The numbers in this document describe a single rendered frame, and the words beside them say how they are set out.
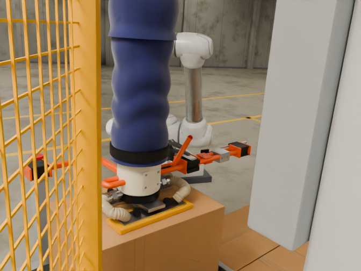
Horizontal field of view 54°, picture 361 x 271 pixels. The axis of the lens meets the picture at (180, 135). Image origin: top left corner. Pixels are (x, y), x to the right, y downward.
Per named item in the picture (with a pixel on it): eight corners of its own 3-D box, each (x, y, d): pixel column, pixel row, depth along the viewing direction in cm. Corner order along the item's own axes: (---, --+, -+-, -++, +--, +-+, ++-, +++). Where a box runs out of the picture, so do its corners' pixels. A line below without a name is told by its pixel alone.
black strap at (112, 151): (130, 168, 120) (130, 157, 118) (98, 148, 136) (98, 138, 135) (180, 156, 134) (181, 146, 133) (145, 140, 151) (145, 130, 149)
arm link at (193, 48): (182, 135, 242) (215, 138, 238) (178, 151, 230) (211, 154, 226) (177, 27, 194) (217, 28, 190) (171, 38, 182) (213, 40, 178)
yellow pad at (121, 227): (120, 235, 120) (120, 222, 119) (106, 223, 127) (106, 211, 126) (193, 208, 142) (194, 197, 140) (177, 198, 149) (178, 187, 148)
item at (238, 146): (239, 158, 171) (240, 148, 169) (228, 154, 176) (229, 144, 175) (250, 155, 176) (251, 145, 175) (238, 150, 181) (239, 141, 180)
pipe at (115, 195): (117, 223, 121) (117, 208, 119) (84, 195, 139) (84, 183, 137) (190, 198, 142) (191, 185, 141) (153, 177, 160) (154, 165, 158)
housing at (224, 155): (219, 163, 163) (221, 154, 162) (209, 158, 168) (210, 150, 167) (230, 160, 168) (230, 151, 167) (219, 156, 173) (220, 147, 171)
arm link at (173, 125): (156, 142, 244) (157, 111, 239) (181, 144, 241) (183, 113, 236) (149, 148, 229) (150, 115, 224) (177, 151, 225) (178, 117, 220)
